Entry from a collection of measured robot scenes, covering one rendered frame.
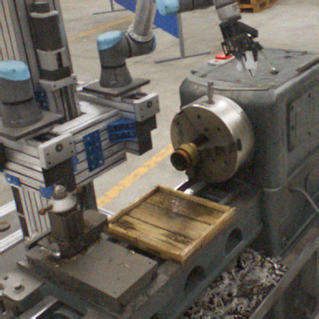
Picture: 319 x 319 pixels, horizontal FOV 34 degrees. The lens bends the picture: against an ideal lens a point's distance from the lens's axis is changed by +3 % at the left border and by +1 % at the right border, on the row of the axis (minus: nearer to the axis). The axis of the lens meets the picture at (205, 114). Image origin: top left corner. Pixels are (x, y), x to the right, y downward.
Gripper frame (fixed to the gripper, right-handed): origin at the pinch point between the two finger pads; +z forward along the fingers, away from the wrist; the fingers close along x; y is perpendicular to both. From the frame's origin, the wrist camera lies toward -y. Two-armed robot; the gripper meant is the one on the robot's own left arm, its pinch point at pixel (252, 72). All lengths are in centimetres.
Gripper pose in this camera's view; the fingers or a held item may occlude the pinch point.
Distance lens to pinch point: 178.9
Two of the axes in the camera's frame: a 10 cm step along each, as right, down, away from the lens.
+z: 3.3, 9.3, 1.7
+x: 7.4, -1.4, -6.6
